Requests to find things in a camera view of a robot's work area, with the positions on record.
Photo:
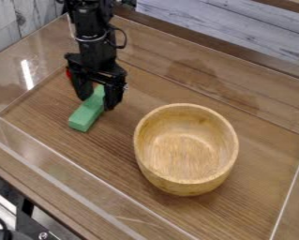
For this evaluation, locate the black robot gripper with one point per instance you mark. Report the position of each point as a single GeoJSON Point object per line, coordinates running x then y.
{"type": "Point", "coordinates": [92, 65]}

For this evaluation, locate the red plush strawberry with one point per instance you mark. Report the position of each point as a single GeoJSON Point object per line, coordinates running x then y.
{"type": "Point", "coordinates": [67, 73]}

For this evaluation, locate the green rectangular block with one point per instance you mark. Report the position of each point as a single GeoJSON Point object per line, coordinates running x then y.
{"type": "Point", "coordinates": [88, 111]}

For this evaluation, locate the clear acrylic tray wall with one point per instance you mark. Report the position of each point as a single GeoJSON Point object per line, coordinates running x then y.
{"type": "Point", "coordinates": [92, 208]}

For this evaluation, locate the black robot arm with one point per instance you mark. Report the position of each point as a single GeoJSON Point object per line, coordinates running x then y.
{"type": "Point", "coordinates": [89, 16]}

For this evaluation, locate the light wooden bowl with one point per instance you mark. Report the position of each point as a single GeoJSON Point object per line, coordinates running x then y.
{"type": "Point", "coordinates": [185, 148]}

